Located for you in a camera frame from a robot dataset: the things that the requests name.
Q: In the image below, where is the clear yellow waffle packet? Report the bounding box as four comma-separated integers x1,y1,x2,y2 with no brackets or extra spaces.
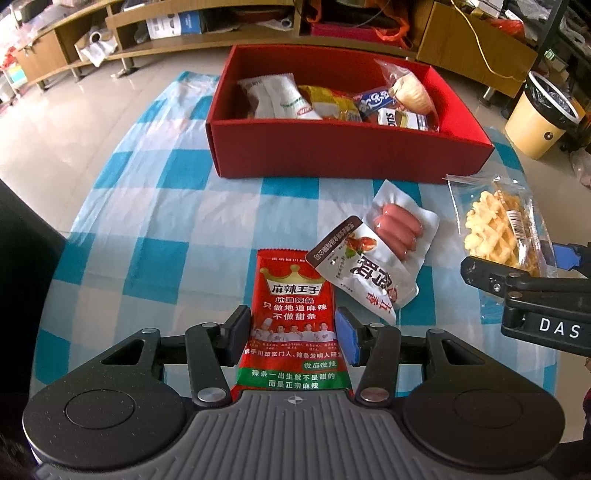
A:
444,174,557,280

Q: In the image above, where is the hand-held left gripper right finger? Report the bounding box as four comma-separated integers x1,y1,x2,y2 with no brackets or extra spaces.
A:
334,306,493,404

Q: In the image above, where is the clear cream pastry packet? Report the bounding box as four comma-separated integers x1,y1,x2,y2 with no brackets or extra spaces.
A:
373,58,439,130

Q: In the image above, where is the white brown snack packet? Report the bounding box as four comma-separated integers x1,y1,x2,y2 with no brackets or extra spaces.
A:
305,216,420,326

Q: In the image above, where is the wooden television stand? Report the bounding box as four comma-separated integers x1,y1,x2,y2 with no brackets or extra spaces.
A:
11,0,540,99

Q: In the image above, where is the flat red gift box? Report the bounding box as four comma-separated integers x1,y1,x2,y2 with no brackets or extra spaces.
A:
310,22,399,46

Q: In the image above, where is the dark brown snack packet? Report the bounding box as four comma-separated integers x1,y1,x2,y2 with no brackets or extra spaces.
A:
376,108,431,133

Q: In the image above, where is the red cardboard box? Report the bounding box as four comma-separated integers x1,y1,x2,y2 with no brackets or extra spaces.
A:
205,44,495,186

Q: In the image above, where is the blue snack packet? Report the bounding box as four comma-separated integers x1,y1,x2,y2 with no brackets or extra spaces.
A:
353,87,399,121

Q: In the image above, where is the blue white carton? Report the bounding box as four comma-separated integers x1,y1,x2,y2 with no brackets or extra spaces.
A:
147,11,203,38

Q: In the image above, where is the orange plastic bag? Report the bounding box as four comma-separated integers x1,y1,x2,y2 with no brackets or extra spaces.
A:
310,0,411,51

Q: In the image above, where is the red green spicy strip packet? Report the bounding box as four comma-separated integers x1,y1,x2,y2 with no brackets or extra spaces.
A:
235,248,355,401

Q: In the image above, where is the yellow cable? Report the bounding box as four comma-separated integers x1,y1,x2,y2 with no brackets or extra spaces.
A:
457,0,528,80

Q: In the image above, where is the white plastic wrapped device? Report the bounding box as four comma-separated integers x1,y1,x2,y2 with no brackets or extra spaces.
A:
75,26,120,68

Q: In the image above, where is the yellow snack packet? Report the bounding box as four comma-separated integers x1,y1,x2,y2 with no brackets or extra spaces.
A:
297,85,363,123

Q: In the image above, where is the white green snack packet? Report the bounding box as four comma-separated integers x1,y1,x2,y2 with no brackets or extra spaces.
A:
237,73,325,121

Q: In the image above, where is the white storage rack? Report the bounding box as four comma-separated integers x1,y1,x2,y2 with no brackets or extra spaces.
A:
0,45,29,106

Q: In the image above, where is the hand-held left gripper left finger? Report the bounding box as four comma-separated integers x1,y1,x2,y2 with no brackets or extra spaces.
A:
98,305,253,409

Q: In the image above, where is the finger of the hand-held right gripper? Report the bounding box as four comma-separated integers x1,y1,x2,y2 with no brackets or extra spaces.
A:
551,244,591,278
460,255,591,303

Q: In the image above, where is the blue white checkered tablecloth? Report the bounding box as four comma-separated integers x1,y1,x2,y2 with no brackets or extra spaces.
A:
30,69,562,418

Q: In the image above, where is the clear sausage packet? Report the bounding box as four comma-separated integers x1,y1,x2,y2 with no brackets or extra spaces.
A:
361,179,440,274

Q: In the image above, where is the cream trash bin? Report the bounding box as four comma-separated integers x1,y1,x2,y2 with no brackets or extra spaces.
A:
505,71,585,161

